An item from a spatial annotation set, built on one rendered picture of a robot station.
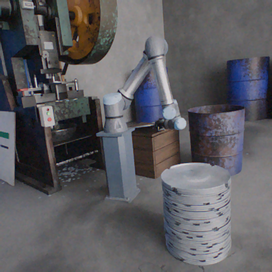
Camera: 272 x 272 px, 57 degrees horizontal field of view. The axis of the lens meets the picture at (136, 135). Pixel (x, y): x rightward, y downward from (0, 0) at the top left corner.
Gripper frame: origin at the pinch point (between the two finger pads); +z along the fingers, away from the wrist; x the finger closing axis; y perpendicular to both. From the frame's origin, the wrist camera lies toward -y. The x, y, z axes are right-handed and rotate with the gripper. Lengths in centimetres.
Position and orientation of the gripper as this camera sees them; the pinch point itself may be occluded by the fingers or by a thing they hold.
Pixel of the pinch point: (156, 124)
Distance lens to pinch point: 189.6
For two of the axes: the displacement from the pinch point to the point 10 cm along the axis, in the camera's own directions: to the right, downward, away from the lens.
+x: 1.5, 9.9, 0.9
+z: -4.4, -0.2, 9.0
